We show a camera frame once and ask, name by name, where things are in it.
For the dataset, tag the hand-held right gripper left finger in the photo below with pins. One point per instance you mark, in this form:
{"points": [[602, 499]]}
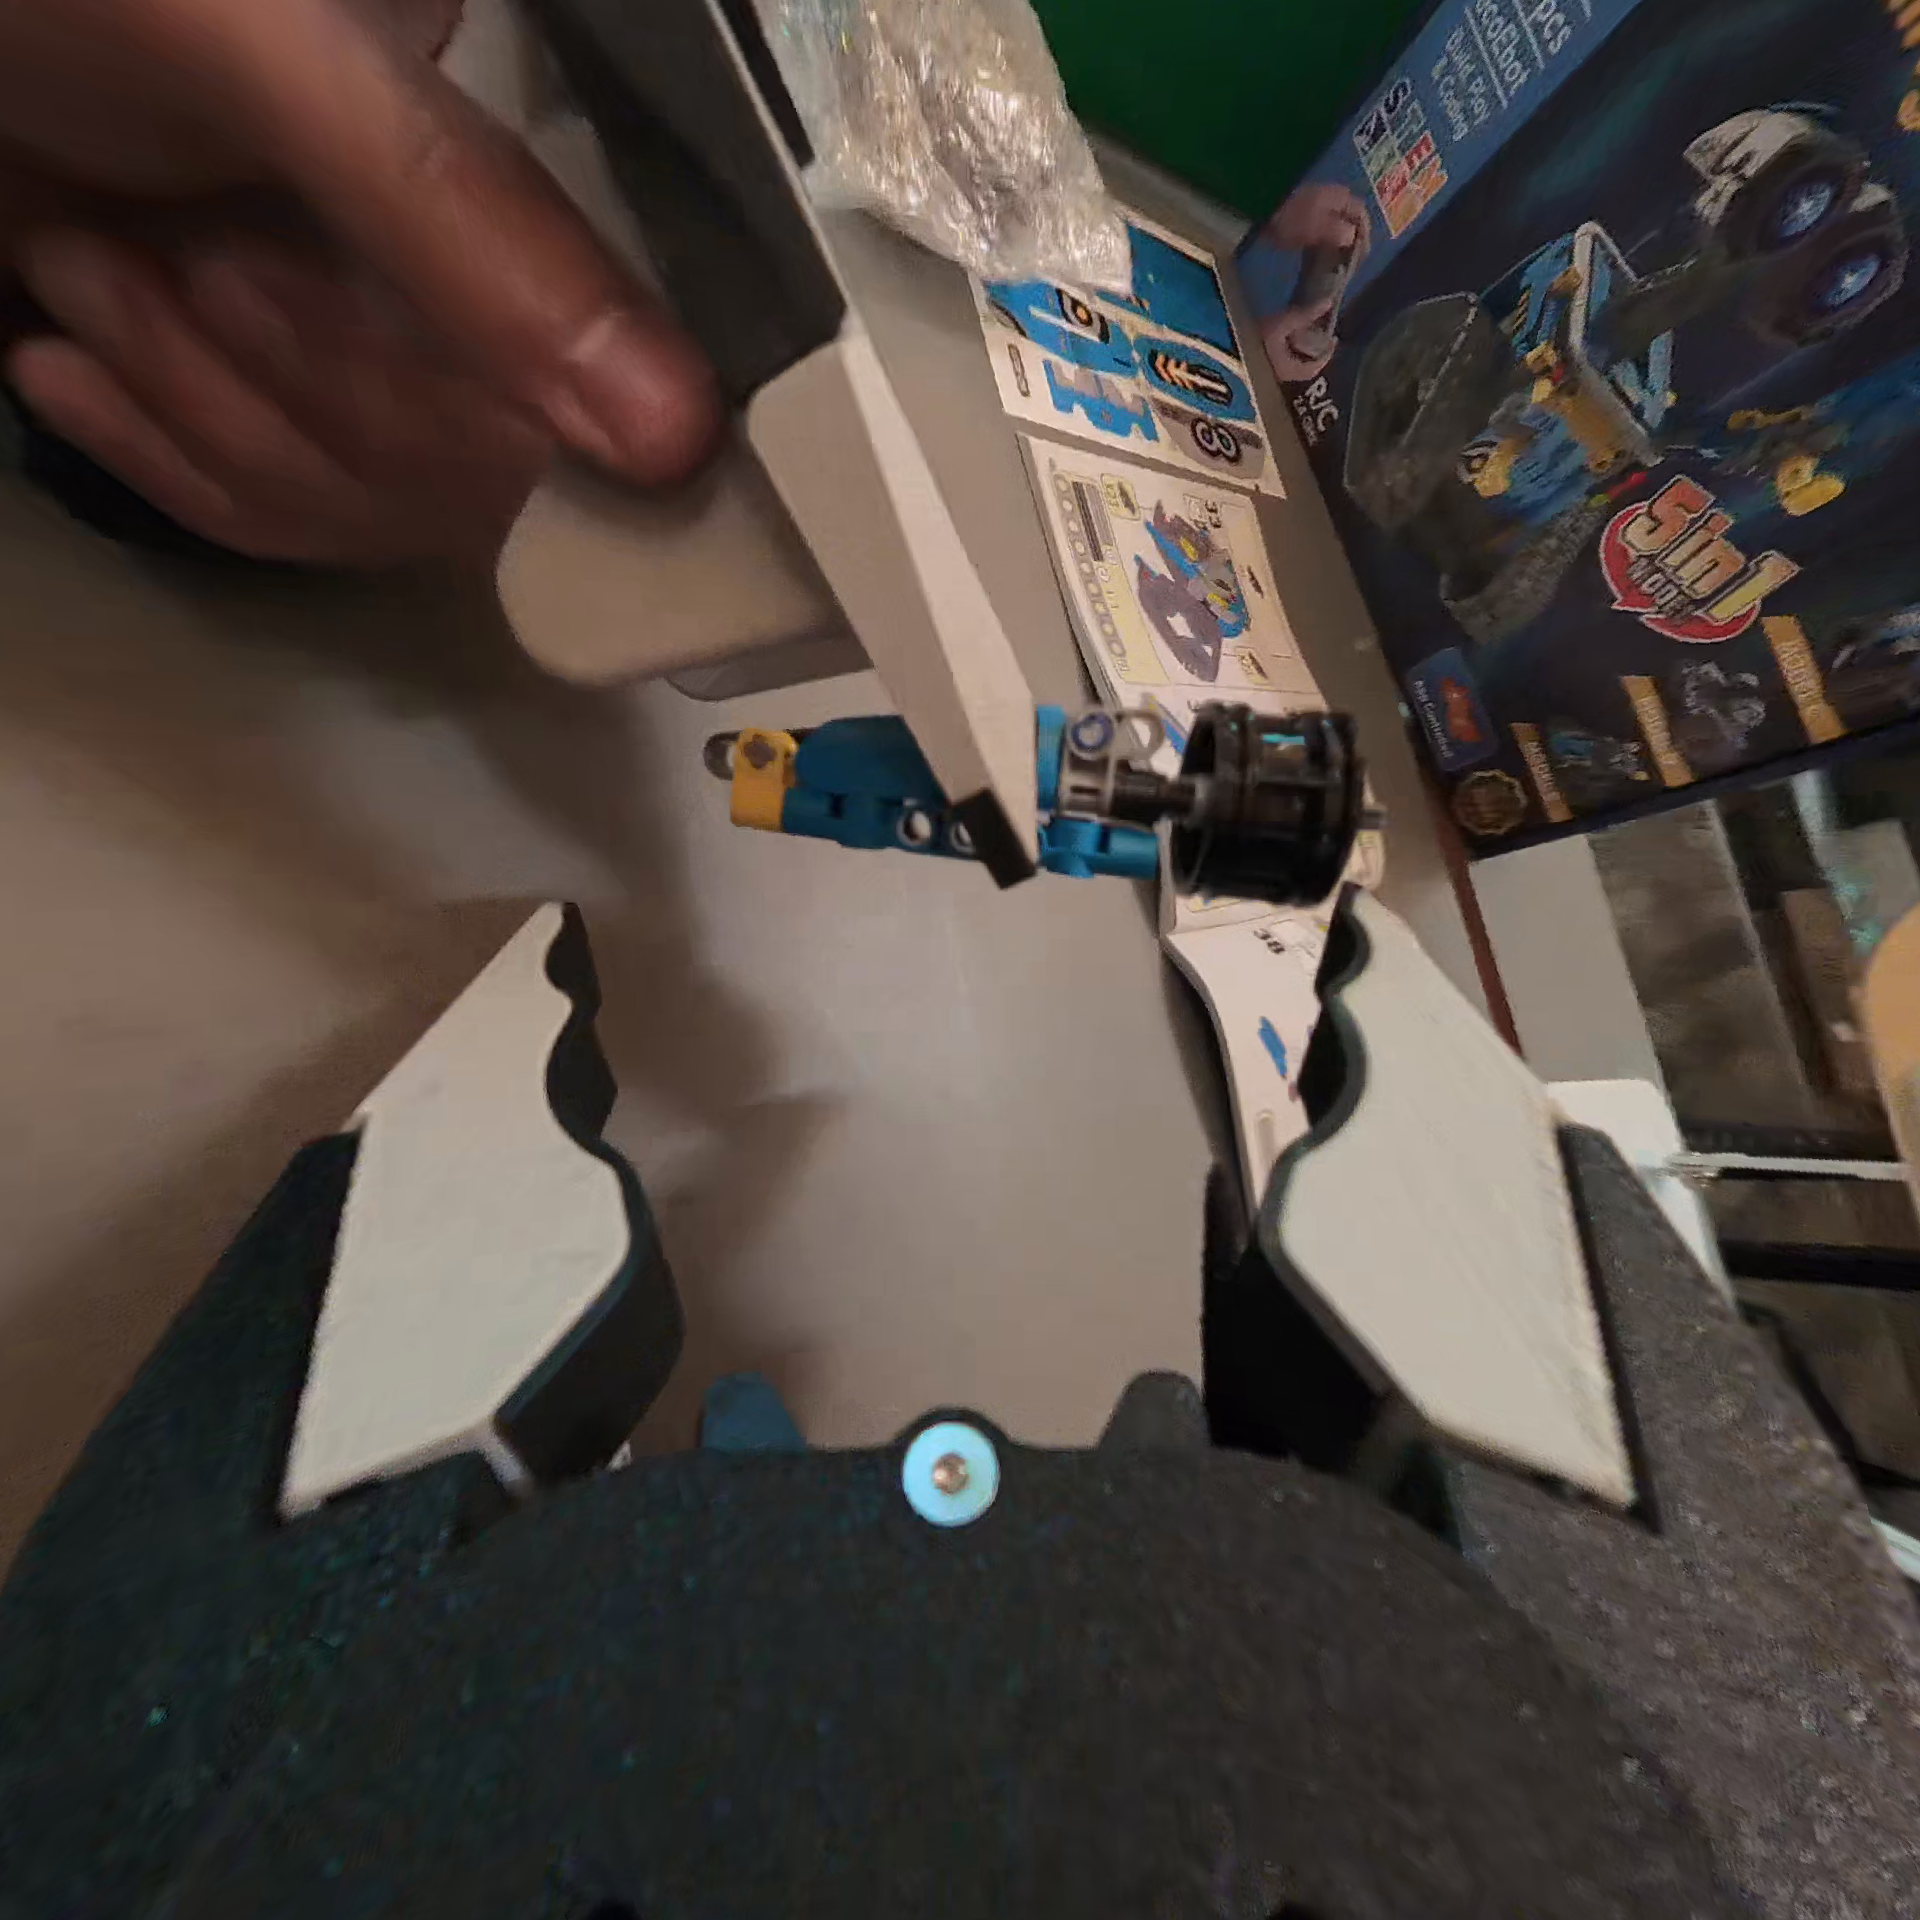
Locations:
{"points": [[463, 1246]]}

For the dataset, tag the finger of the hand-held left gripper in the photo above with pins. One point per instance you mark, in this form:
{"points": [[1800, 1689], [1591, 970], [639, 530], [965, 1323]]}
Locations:
{"points": [[898, 598]]}

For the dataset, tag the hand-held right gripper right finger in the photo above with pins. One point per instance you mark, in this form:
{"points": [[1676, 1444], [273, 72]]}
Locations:
{"points": [[1442, 1246]]}

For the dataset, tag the blue grey brick assembly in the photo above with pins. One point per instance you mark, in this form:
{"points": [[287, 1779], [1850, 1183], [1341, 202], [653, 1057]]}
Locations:
{"points": [[856, 787]]}

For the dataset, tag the black toy wheel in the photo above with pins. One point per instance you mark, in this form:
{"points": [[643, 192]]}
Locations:
{"points": [[1269, 803]]}

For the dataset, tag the grey desk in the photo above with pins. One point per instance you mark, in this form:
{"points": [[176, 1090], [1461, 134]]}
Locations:
{"points": [[898, 1123]]}

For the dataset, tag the person's left hand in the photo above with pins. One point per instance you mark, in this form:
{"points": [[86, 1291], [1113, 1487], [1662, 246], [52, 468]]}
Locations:
{"points": [[302, 270]]}

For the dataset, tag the large clear plastic bag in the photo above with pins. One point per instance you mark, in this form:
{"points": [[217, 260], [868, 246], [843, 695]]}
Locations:
{"points": [[943, 134]]}

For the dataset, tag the instruction booklet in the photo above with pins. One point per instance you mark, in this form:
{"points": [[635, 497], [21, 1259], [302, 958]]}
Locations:
{"points": [[1185, 598]]}

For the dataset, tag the blue sticker sheet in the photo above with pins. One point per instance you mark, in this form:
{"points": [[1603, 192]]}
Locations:
{"points": [[1124, 360]]}

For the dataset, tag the green plastic bin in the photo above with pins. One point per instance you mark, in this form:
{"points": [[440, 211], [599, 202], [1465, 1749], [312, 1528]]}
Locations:
{"points": [[1228, 88]]}

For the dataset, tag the dark blue robot kit box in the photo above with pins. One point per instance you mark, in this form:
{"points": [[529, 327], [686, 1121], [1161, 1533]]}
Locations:
{"points": [[1621, 420]]}

